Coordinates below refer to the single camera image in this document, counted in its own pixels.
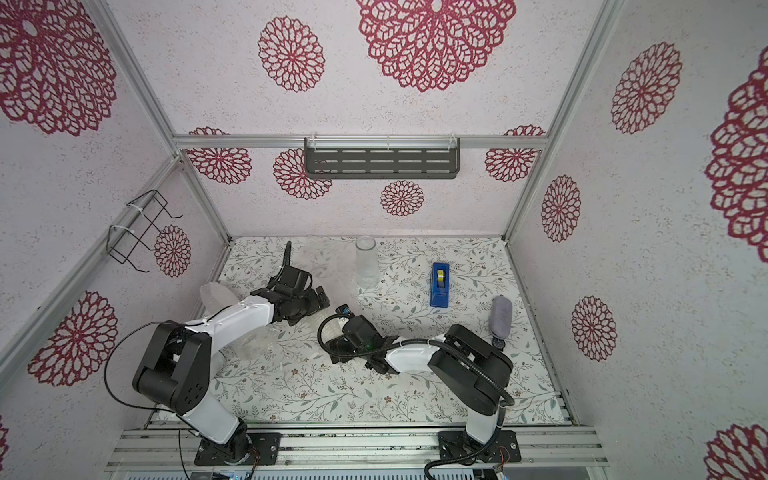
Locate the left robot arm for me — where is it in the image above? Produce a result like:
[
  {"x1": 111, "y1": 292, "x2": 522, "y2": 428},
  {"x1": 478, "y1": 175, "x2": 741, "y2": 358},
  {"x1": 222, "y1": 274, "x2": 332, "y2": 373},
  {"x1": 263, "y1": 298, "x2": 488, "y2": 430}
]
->
[{"x1": 132, "y1": 241, "x2": 330, "y2": 465}]

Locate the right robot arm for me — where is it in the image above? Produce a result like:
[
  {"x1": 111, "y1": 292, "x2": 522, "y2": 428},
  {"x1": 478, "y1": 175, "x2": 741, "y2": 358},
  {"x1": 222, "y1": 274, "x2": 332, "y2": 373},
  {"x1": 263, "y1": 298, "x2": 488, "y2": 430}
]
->
[{"x1": 316, "y1": 308, "x2": 515, "y2": 479}]

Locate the blue tape dispenser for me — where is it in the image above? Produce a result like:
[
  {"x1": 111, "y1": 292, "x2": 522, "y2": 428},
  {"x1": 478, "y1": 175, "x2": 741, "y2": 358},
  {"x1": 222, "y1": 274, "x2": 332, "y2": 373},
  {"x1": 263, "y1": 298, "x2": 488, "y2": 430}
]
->
[{"x1": 429, "y1": 262, "x2": 450, "y2": 308}]

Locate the grey slotted wall shelf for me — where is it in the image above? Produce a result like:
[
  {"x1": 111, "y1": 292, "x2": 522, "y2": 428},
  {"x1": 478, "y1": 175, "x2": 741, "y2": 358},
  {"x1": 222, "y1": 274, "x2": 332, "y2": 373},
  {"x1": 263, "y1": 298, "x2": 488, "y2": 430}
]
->
[{"x1": 304, "y1": 136, "x2": 461, "y2": 180}]

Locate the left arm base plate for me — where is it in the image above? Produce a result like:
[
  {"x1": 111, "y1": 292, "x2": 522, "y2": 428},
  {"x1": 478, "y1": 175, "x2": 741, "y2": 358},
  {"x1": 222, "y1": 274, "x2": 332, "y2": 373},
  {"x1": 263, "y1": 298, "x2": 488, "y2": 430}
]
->
[{"x1": 193, "y1": 432, "x2": 281, "y2": 467}]

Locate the black wire wall rack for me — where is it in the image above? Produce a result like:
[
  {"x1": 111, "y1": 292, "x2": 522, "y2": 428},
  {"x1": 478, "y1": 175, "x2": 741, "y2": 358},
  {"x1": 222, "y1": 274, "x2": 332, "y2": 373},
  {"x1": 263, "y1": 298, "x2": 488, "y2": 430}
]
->
[{"x1": 105, "y1": 189, "x2": 182, "y2": 274}]

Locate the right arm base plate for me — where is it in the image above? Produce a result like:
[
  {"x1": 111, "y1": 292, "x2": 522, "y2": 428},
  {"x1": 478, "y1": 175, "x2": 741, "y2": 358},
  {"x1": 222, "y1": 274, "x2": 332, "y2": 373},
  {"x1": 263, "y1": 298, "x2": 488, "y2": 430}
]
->
[{"x1": 437, "y1": 430, "x2": 522, "y2": 465}]

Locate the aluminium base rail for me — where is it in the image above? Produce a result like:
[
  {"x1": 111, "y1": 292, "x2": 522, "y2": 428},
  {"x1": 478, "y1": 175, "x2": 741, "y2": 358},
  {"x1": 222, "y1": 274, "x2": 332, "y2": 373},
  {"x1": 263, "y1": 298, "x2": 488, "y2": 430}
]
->
[{"x1": 104, "y1": 422, "x2": 609, "y2": 478}]

